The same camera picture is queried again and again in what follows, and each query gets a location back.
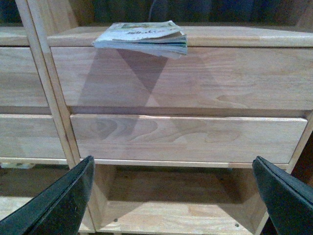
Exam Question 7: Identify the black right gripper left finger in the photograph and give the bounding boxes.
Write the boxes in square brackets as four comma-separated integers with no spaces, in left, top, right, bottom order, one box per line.
[0,156,95,235]

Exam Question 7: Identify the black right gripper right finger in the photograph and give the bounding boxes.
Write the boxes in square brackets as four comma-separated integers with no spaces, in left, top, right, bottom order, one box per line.
[252,156,313,235]

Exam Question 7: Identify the worn paperback book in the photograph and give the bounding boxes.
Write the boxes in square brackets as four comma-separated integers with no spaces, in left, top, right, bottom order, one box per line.
[92,21,188,59]

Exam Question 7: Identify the right wooden shelf unit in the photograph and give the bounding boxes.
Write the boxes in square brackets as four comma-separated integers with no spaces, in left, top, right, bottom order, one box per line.
[17,0,313,235]

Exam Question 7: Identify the wooden shelf unit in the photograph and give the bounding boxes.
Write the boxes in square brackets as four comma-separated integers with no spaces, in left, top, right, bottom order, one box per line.
[17,0,313,235]
[0,24,96,235]

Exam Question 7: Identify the left wooden shelf unit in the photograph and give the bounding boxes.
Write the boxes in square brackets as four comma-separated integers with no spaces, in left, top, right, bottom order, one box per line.
[0,24,96,235]

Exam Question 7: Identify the lower wooden drawer front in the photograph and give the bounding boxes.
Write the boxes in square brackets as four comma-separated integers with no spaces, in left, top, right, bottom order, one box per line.
[71,114,307,164]

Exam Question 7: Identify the wooden drawer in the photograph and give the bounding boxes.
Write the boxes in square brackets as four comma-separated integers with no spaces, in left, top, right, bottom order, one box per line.
[71,114,307,164]
[51,47,313,110]

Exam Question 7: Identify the upper wooden drawer front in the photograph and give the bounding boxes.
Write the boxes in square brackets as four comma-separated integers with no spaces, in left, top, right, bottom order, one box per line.
[51,47,313,110]

